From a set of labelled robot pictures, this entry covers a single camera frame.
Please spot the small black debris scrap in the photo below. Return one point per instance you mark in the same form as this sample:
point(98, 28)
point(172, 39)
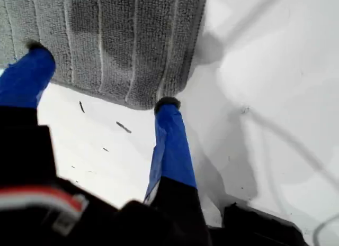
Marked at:
point(123, 127)
point(81, 106)

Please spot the grey striped towel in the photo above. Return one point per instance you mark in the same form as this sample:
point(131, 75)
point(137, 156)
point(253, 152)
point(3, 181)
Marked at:
point(119, 31)

